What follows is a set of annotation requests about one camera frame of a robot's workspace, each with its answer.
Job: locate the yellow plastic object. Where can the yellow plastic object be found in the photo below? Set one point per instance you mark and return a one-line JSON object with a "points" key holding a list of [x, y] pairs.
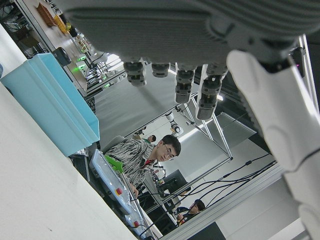
{"points": [[62, 24]]}

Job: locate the person in dark jacket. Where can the person in dark jacket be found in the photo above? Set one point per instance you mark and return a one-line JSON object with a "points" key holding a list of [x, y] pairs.
{"points": [[192, 210]]}

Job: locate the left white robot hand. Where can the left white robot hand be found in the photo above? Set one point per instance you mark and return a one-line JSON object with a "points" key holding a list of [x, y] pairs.
{"points": [[162, 32]]}

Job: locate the grey table with metal legs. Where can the grey table with metal legs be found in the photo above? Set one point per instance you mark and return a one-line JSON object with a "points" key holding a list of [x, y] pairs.
{"points": [[130, 107]]}

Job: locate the person in patterned sweater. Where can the person in patterned sweater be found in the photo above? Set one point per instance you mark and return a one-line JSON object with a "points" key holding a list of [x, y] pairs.
{"points": [[135, 155]]}

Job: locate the black monitor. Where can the black monitor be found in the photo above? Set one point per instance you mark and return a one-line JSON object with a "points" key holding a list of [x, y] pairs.
{"points": [[175, 183]]}

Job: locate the brown wooden tray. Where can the brown wooden tray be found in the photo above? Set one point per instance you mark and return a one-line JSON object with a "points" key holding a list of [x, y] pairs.
{"points": [[46, 13]]}

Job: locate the black camera box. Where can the black camera box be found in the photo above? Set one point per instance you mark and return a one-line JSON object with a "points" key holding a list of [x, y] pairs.
{"points": [[61, 55], [298, 62]]}

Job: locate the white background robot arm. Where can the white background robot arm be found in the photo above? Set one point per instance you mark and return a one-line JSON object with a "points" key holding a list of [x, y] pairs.
{"points": [[175, 126]]}

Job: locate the light blue plastic bin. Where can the light blue plastic bin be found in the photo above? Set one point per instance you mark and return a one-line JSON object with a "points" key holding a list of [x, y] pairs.
{"points": [[50, 100]]}

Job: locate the green plastic holder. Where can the green plastic holder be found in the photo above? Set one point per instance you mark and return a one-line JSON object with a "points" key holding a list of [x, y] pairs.
{"points": [[115, 163]]}

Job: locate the aluminium frame post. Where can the aluminium frame post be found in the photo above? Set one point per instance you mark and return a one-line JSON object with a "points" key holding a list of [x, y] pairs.
{"points": [[310, 75]]}

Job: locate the person in green shirt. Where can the person in green shirt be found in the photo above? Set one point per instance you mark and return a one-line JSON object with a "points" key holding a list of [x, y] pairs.
{"points": [[150, 138]]}

